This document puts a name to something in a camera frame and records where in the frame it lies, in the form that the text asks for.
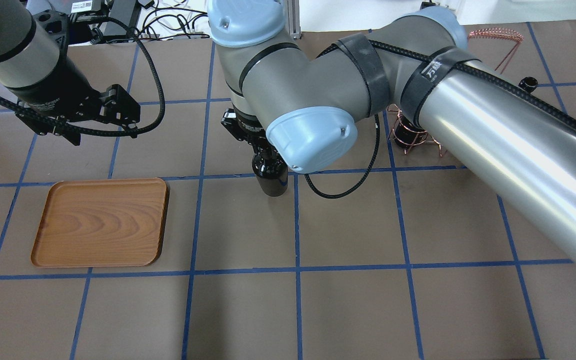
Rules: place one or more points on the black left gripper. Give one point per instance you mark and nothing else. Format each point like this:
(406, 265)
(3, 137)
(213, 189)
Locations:
(64, 90)

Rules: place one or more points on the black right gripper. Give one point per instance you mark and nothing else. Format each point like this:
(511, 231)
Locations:
(249, 131)

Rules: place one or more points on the dark wine bottle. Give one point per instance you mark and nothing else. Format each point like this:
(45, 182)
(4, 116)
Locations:
(406, 135)
(271, 171)
(528, 84)

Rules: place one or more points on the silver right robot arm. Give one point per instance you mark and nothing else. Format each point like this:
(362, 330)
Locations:
(522, 147)

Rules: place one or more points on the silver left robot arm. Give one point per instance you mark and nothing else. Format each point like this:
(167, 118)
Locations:
(30, 47)

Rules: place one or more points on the brown wooden tray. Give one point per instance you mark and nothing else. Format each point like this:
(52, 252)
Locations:
(116, 222)

